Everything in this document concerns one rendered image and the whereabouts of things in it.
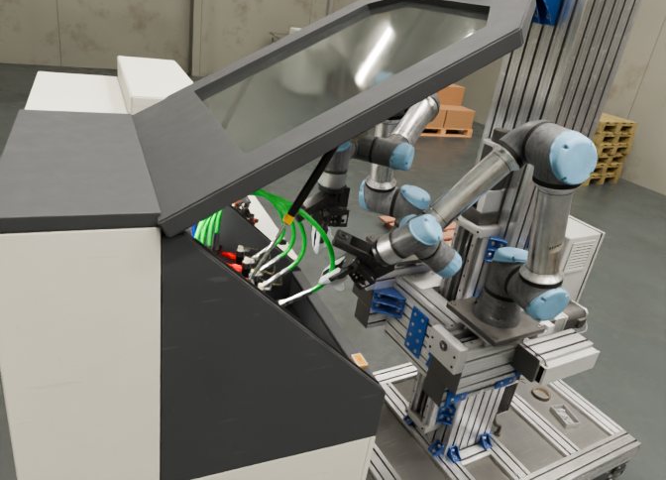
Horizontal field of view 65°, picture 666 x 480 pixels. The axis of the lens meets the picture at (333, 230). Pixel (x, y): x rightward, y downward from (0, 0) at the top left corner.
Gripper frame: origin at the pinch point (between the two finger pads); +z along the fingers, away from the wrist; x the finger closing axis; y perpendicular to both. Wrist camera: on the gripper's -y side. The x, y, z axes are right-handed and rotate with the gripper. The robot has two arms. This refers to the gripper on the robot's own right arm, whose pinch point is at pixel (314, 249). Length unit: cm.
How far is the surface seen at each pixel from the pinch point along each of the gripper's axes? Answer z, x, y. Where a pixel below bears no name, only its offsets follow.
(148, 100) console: -32, 37, -42
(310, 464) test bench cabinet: 48, -33, -8
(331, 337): 28.7, -5.0, 7.5
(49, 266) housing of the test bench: -19, -33, -65
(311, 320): 33.2, 10.6, 7.5
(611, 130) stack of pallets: 47, 353, 571
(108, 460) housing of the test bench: 30, -33, -57
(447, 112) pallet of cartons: 82, 565, 462
